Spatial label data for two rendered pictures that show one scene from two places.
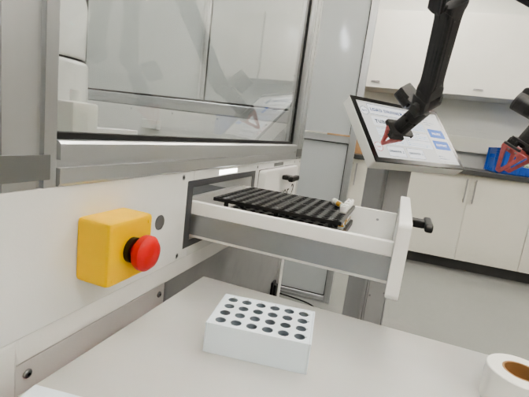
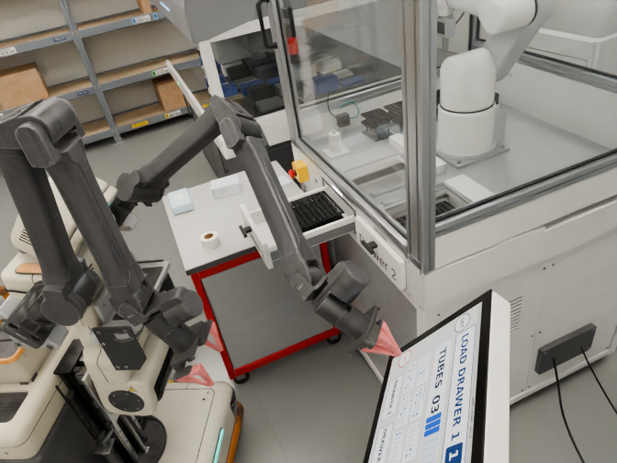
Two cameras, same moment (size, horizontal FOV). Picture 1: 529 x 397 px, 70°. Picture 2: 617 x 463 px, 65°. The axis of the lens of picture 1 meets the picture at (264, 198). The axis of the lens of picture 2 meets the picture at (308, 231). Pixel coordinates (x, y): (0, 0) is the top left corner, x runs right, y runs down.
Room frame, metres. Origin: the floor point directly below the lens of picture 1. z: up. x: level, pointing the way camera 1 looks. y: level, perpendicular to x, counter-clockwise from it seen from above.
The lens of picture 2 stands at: (1.87, -0.90, 1.84)
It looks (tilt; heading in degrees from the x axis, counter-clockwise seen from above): 35 degrees down; 144
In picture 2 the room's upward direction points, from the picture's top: 10 degrees counter-clockwise
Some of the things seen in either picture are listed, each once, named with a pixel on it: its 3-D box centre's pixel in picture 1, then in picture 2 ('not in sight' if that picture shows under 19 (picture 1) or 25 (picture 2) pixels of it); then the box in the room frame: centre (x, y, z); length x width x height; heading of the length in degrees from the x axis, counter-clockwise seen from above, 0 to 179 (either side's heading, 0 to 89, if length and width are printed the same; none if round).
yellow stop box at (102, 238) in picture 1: (117, 245); (299, 171); (0.41, 0.16, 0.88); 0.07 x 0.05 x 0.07; 161
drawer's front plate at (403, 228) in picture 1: (399, 238); (255, 234); (0.63, -0.24, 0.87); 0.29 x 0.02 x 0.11; 161
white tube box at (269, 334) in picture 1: (261, 330); not in sight; (0.44, -0.02, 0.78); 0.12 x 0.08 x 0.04; 81
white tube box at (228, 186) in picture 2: not in sight; (226, 186); (0.09, -0.04, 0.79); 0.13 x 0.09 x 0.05; 62
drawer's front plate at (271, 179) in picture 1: (279, 187); (378, 251); (1.03, -0.04, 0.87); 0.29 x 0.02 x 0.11; 161
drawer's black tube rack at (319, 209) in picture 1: (286, 217); (307, 217); (0.69, -0.05, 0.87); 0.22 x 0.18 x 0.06; 71
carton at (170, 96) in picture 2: not in sight; (176, 90); (-3.02, 1.22, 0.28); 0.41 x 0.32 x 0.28; 74
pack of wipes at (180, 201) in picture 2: not in sight; (180, 200); (0.01, -0.23, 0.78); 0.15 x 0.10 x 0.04; 160
